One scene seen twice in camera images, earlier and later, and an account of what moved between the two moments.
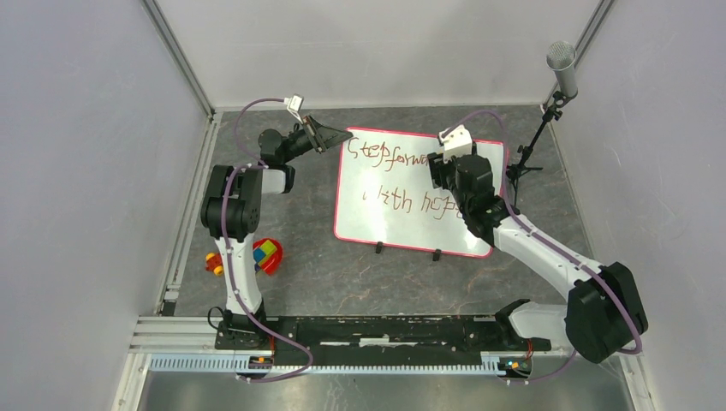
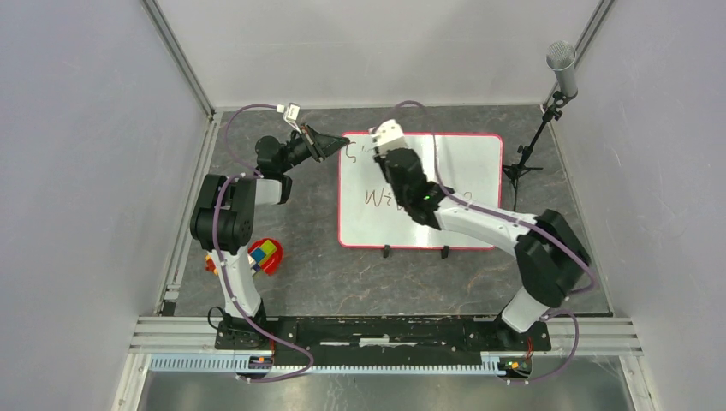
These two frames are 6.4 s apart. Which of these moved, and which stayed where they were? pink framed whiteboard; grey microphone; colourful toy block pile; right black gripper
Moved: right black gripper
Stayed: colourful toy block pile; pink framed whiteboard; grey microphone
